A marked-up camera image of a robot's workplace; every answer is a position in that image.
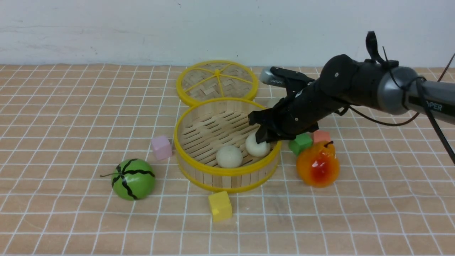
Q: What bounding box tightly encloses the green cube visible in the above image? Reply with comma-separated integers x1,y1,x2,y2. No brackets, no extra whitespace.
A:
288,133,313,156

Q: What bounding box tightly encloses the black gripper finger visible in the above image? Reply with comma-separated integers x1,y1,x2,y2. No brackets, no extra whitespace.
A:
248,109,275,126

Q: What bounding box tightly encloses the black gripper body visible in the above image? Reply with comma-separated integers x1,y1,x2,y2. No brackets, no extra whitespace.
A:
273,54,359,140

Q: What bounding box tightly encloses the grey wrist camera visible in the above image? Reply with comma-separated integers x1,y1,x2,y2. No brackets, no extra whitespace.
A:
259,67,315,89

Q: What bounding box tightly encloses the green toy watermelon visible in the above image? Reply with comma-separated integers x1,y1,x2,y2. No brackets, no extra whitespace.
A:
100,158,156,201

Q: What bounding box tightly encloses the pink cube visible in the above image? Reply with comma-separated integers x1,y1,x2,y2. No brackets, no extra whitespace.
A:
151,135,173,161

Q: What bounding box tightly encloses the woven bamboo steamer lid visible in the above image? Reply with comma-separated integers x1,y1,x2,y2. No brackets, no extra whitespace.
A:
176,60,259,106

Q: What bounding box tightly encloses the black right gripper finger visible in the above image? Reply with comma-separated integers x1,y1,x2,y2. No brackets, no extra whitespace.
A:
255,125,279,144

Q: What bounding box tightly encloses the orange toy pear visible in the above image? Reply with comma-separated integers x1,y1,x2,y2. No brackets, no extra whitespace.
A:
296,141,340,188

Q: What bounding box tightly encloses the yellow cube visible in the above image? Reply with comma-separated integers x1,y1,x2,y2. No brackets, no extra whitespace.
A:
208,191,233,222

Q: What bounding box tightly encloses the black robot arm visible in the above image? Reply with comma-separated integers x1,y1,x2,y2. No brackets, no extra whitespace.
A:
248,54,454,143

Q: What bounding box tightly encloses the salmon cube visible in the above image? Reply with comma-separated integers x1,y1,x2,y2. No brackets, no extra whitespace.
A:
312,130,331,144

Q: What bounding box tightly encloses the checked orange tablecloth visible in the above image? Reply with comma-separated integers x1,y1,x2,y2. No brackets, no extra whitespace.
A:
0,64,455,256

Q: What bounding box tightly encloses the bamboo steamer tray yellow rim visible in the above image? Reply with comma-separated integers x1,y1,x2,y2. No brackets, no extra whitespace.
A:
174,98,282,193

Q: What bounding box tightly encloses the white bun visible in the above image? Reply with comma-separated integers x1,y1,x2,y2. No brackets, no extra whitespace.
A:
266,97,280,108
245,132,271,158
216,145,243,169

